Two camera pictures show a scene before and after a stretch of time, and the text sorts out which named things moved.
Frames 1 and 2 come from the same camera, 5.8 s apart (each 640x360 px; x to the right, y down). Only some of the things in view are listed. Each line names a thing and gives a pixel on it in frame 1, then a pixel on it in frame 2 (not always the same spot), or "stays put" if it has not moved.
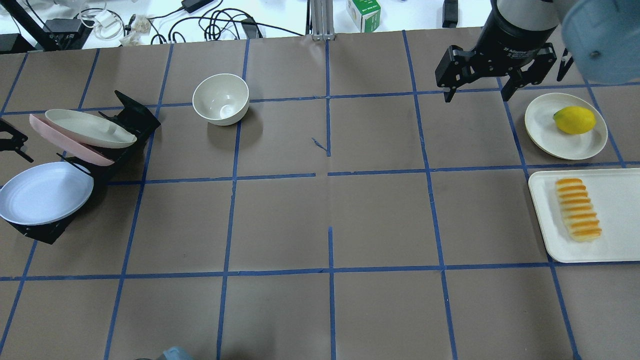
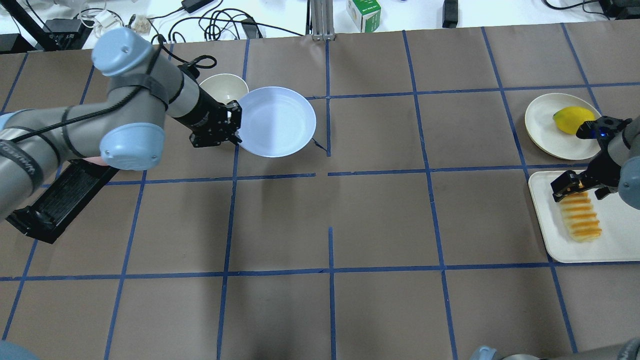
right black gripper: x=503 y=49 → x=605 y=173
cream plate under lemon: x=544 y=130 stays put
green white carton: x=365 y=14 stays put
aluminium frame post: x=322 y=20 stays put
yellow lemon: x=575 y=120 stays put
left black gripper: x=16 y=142 → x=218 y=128
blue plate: x=44 y=192 → x=276 y=122
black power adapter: x=191 y=6 stays put
